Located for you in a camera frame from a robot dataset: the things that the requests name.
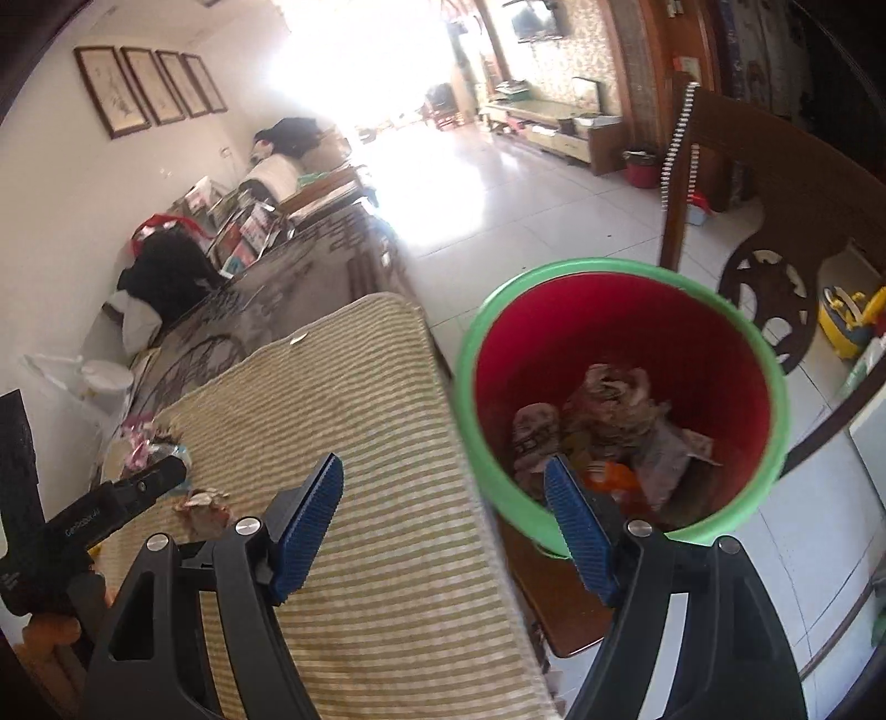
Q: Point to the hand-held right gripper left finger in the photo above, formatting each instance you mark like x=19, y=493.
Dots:
x=308, y=526

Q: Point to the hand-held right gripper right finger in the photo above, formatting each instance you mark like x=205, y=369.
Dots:
x=578, y=533

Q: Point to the brown patterned dining table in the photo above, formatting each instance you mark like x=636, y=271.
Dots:
x=297, y=270

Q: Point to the brown paper wrapper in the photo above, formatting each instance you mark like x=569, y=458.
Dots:
x=616, y=408

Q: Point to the white cloth bundle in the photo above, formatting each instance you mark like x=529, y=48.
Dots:
x=135, y=322

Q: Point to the white plastic tub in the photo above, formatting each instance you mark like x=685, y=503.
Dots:
x=104, y=384

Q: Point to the black clothing pile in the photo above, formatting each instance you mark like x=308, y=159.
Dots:
x=166, y=277

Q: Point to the person's left hand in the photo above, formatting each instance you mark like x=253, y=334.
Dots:
x=52, y=651

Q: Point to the framed wall picture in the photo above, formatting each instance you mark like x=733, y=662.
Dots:
x=152, y=84
x=183, y=83
x=111, y=90
x=204, y=83

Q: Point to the black garment on sofa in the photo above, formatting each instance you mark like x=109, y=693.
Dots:
x=291, y=135

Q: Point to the pink candy wrapper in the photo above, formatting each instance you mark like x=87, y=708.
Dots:
x=142, y=446

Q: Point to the clear plastic bag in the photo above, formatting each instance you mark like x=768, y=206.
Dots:
x=66, y=422

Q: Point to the red foil wrapper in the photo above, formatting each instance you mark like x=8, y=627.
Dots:
x=204, y=511

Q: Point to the wooden television cabinet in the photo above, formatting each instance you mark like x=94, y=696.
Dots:
x=554, y=131

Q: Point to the wooden sofa with cushions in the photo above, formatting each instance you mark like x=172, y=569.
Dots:
x=311, y=187

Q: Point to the orange snack wrapper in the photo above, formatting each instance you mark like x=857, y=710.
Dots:
x=612, y=478

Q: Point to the red bin with green rim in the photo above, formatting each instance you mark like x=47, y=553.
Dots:
x=720, y=360

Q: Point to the red bucket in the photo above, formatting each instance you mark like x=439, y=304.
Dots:
x=642, y=169

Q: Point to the magazine rack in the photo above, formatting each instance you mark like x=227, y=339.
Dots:
x=235, y=228

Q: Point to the white appliance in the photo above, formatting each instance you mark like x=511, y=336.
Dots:
x=871, y=443

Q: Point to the small wooden armchair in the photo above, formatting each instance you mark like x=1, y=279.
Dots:
x=441, y=104

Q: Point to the striped beige table mat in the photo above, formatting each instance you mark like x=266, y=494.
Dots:
x=346, y=388

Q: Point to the wall-mounted television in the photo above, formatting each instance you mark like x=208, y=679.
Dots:
x=534, y=21

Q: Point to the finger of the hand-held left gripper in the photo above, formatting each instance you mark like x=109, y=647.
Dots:
x=156, y=478

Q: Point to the dark carved wooden chair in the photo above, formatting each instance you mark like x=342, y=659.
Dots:
x=761, y=152

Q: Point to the yellow toddler potty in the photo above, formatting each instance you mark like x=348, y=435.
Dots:
x=848, y=325

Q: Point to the white paper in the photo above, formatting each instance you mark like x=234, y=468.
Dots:
x=675, y=457

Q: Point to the blue plastic basket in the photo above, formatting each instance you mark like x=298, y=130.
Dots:
x=700, y=211

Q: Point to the red bag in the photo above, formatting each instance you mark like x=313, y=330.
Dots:
x=159, y=223

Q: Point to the green detergent bottle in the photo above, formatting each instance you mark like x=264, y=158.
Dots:
x=865, y=370

